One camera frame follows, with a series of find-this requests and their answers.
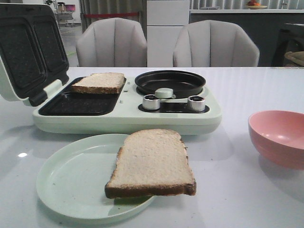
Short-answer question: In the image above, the bread slice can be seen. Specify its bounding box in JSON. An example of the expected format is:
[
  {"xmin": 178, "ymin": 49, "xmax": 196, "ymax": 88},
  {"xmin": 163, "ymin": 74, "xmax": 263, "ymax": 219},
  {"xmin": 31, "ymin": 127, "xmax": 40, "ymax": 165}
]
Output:
[
  {"xmin": 71, "ymin": 72, "xmax": 125, "ymax": 94},
  {"xmin": 104, "ymin": 129, "xmax": 197, "ymax": 199}
]

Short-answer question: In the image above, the pink bowl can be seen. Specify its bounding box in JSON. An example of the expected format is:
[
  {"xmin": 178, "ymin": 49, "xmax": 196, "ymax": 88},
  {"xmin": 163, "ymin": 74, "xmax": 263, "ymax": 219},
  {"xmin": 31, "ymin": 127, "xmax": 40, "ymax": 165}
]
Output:
[{"xmin": 248, "ymin": 110, "xmax": 304, "ymax": 170}]

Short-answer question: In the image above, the green breakfast maker lid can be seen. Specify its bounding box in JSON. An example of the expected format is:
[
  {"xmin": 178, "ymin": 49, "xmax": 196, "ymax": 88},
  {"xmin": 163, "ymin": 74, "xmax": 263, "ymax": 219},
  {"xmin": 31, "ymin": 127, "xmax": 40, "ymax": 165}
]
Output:
[{"xmin": 0, "ymin": 3, "xmax": 69, "ymax": 106}]

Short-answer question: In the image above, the green breakfast maker base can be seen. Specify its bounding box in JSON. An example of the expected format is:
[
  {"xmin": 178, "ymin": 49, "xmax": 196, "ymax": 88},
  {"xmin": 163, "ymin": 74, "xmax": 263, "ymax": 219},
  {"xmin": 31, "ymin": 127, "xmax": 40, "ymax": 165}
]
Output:
[{"xmin": 33, "ymin": 76, "xmax": 222, "ymax": 135}]

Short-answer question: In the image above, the left silver control knob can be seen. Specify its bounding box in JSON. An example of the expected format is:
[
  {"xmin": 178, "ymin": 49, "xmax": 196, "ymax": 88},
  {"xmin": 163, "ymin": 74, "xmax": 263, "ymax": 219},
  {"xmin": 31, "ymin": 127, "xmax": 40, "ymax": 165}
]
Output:
[{"xmin": 142, "ymin": 95, "xmax": 160, "ymax": 111}]

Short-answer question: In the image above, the silver control knob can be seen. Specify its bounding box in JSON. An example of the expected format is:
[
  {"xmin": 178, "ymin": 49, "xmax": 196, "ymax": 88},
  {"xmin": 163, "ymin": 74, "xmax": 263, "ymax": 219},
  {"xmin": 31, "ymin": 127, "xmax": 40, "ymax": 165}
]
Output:
[
  {"xmin": 142, "ymin": 95, "xmax": 160, "ymax": 111},
  {"xmin": 187, "ymin": 95, "xmax": 205, "ymax": 112}
]

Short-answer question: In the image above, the black round frying pan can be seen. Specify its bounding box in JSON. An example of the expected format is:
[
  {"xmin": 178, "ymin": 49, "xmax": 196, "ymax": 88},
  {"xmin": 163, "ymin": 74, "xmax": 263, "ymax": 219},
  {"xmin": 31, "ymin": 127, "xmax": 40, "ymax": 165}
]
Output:
[{"xmin": 135, "ymin": 70, "xmax": 206, "ymax": 99}]

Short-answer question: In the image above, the right silver control knob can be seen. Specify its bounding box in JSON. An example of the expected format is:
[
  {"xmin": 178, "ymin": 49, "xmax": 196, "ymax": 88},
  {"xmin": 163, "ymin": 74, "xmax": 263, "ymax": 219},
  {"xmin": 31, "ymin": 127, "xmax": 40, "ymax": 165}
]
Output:
[{"xmin": 187, "ymin": 95, "xmax": 205, "ymax": 112}]

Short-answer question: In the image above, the left grey upholstered chair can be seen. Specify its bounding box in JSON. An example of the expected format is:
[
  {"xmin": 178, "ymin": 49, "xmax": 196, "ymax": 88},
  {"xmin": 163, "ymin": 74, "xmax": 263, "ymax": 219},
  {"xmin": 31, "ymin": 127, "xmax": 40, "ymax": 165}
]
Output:
[{"xmin": 76, "ymin": 18, "xmax": 147, "ymax": 67}]

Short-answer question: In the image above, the grey upholstered chair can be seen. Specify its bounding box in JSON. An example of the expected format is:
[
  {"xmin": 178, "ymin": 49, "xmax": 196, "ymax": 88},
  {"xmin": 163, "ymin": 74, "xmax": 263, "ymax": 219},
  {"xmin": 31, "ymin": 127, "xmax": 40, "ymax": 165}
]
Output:
[
  {"xmin": 172, "ymin": 20, "xmax": 260, "ymax": 67},
  {"xmin": 76, "ymin": 18, "xmax": 147, "ymax": 67}
]

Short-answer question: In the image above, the right grey upholstered chair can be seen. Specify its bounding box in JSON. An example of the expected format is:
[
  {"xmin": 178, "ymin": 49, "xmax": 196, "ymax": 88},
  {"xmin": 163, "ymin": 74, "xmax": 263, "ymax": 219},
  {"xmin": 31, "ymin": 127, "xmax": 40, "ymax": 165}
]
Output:
[{"xmin": 172, "ymin": 20, "xmax": 260, "ymax": 67}]

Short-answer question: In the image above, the white cabinet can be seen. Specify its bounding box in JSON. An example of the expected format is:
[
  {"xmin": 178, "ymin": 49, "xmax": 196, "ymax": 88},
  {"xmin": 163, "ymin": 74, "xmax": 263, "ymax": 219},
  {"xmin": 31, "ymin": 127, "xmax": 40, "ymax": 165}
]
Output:
[{"xmin": 147, "ymin": 0, "xmax": 190, "ymax": 67}]

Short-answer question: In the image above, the light green plate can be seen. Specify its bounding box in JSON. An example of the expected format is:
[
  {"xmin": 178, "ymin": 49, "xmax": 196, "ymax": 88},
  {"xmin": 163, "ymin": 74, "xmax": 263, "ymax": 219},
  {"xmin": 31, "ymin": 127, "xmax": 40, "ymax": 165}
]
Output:
[{"xmin": 36, "ymin": 134, "xmax": 155, "ymax": 224}]

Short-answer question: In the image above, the red barrier tape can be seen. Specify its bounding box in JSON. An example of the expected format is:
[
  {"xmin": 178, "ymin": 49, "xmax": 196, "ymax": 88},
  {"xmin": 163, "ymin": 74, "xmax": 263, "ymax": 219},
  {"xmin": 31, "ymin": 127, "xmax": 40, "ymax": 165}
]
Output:
[{"xmin": 83, "ymin": 12, "xmax": 140, "ymax": 18}]

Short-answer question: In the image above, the grey counter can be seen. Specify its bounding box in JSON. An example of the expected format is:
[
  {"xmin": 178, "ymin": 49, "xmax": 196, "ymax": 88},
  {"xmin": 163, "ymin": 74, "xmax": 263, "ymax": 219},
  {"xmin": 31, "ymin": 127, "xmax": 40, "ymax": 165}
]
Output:
[{"xmin": 190, "ymin": 9, "xmax": 304, "ymax": 67}]

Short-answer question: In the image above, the fruit plate on counter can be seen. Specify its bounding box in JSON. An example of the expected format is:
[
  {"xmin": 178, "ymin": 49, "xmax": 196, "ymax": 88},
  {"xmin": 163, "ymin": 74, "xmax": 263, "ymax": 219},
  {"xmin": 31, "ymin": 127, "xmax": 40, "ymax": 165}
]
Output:
[{"xmin": 245, "ymin": 0, "xmax": 267, "ymax": 10}]

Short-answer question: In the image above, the beige cushion at right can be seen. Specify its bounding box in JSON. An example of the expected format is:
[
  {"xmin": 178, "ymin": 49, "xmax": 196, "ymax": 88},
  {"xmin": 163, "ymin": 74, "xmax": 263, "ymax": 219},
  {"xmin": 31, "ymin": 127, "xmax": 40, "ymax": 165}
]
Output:
[{"xmin": 285, "ymin": 51, "xmax": 304, "ymax": 67}]

